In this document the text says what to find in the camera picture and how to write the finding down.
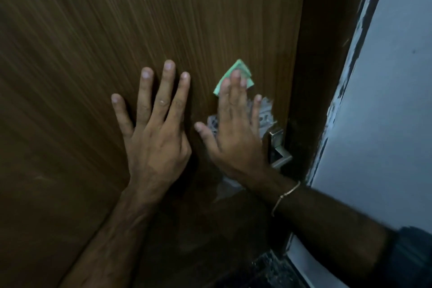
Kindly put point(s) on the person's left hand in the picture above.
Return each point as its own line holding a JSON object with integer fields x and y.
{"x": 158, "y": 142}

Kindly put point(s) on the person's right hand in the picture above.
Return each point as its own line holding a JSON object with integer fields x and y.
{"x": 236, "y": 142}

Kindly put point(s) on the green cleaning cloth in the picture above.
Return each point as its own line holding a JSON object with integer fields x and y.
{"x": 239, "y": 65}

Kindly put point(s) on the brown wooden door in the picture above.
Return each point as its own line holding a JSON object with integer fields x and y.
{"x": 101, "y": 28}

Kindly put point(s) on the person's right forearm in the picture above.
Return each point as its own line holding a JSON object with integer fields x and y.
{"x": 330, "y": 223}

